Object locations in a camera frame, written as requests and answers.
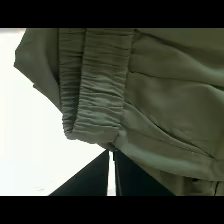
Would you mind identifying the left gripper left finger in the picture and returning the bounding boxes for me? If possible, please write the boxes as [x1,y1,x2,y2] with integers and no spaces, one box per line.
[49,149,110,197]

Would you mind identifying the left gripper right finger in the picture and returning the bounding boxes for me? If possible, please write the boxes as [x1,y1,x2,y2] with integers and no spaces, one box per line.
[112,149,176,197]

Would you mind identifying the olive green trousers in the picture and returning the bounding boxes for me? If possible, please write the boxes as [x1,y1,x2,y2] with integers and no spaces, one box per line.
[13,28,224,197]

